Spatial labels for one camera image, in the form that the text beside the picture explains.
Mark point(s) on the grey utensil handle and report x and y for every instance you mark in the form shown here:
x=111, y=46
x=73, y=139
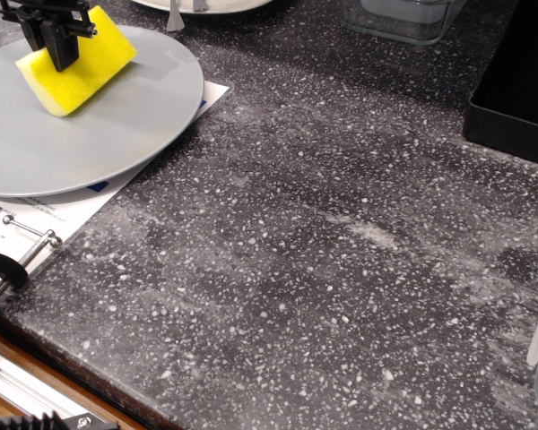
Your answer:
x=175, y=21

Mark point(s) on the clear glass container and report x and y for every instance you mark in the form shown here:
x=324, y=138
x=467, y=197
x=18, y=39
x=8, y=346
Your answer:
x=416, y=22

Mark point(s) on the white plate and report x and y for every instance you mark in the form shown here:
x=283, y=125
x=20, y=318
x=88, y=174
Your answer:
x=213, y=6

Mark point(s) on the white paper sheet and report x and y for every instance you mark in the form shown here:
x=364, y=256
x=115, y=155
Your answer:
x=64, y=213

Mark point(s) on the yellow sponge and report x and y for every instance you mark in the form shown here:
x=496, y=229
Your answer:
x=100, y=59

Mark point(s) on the grey round plate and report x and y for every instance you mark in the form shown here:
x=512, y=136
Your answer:
x=131, y=119

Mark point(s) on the black tray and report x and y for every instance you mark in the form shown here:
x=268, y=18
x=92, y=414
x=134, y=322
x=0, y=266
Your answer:
x=503, y=111

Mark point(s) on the black metal screw clamp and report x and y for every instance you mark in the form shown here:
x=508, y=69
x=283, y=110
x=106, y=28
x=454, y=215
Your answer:
x=13, y=273

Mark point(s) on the aluminium profile rail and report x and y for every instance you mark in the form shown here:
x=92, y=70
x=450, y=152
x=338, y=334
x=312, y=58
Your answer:
x=32, y=396

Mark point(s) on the black bracket with screw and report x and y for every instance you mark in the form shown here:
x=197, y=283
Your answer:
x=53, y=421

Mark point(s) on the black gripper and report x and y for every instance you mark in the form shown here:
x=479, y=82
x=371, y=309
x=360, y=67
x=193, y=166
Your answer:
x=52, y=24

